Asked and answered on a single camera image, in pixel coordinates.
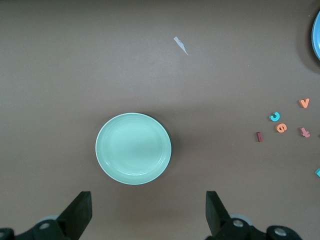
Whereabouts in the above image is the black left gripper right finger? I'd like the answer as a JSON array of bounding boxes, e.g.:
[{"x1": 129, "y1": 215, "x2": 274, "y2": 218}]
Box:
[{"x1": 205, "y1": 190, "x2": 270, "y2": 240}]

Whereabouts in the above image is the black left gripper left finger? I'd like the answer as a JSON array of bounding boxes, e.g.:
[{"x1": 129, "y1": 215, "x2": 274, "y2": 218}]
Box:
[{"x1": 15, "y1": 190, "x2": 93, "y2": 240}]

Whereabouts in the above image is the green plate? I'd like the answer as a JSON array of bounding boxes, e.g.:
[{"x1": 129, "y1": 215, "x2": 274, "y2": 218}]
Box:
[{"x1": 95, "y1": 112, "x2": 173, "y2": 186}]

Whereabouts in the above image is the brown table cover sheet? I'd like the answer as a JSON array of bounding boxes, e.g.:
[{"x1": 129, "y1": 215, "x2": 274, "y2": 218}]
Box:
[{"x1": 0, "y1": 0, "x2": 320, "y2": 240}]

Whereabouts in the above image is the white paper scrap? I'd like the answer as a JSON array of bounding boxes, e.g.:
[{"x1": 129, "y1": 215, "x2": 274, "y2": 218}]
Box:
[{"x1": 173, "y1": 36, "x2": 189, "y2": 56}]

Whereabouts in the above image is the blue plate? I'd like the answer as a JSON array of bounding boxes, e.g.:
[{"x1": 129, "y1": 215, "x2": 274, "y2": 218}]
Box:
[{"x1": 311, "y1": 9, "x2": 320, "y2": 61}]

